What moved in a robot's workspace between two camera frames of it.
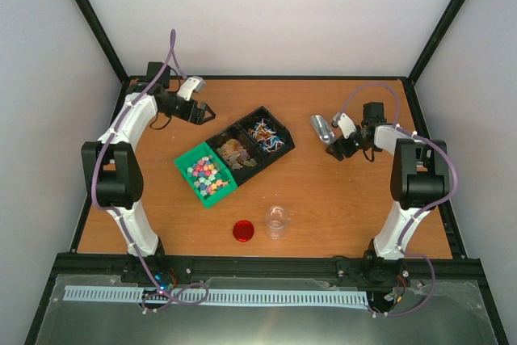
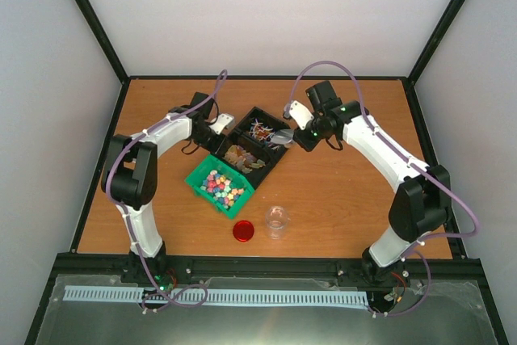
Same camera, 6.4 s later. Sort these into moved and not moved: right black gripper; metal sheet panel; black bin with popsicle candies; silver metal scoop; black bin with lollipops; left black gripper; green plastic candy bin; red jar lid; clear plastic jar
Moved: left black gripper; green plastic candy bin; right black gripper; silver metal scoop; black bin with popsicle candies
Not moved: clear plastic jar; metal sheet panel; black bin with lollipops; red jar lid
